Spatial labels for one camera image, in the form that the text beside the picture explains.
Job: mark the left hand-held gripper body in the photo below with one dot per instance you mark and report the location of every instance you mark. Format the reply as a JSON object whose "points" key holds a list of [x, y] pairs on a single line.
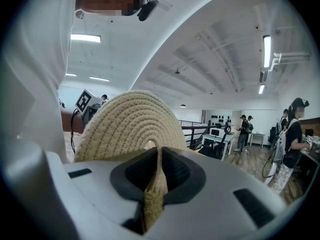
{"points": [[86, 104]]}

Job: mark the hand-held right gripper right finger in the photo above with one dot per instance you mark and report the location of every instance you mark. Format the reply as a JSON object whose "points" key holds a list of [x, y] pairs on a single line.
{"points": [[182, 176]]}

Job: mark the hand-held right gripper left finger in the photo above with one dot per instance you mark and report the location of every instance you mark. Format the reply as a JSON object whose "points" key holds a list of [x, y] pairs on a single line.
{"points": [[130, 169]]}

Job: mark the person's left forearm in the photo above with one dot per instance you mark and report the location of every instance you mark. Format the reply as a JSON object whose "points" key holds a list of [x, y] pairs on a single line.
{"points": [[72, 124]]}

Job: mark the rectangular ceiling light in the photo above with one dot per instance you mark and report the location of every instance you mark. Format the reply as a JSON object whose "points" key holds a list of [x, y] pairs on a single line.
{"points": [[85, 38], [266, 51], [99, 78], [71, 74], [261, 89]]}

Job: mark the black office chair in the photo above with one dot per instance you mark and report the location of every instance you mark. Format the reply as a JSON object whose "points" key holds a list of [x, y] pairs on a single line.
{"points": [[215, 150]]}

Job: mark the black metal railing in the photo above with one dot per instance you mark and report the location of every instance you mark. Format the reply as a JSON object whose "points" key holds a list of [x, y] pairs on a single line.
{"points": [[193, 131]]}

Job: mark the white office desk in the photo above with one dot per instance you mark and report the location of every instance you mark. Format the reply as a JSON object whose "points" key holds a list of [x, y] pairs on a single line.
{"points": [[220, 140]]}

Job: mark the computer monitor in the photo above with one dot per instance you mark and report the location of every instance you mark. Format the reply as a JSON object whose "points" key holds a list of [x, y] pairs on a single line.
{"points": [[215, 133]]}

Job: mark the small white table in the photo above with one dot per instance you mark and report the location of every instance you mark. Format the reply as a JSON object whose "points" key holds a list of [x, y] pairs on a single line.
{"points": [[257, 136]]}

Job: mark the ceiling projector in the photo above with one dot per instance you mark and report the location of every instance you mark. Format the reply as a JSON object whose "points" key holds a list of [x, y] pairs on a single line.
{"points": [[177, 71]]}

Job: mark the dark work counter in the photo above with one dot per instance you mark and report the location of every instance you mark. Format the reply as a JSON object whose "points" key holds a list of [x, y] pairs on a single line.
{"points": [[311, 156]]}

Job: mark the white ceiling pipes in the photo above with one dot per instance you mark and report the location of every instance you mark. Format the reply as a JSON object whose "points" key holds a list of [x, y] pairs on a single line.
{"points": [[287, 57]]}

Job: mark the black head-worn camera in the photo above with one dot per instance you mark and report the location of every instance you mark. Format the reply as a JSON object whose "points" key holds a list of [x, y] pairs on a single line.
{"points": [[148, 10]]}

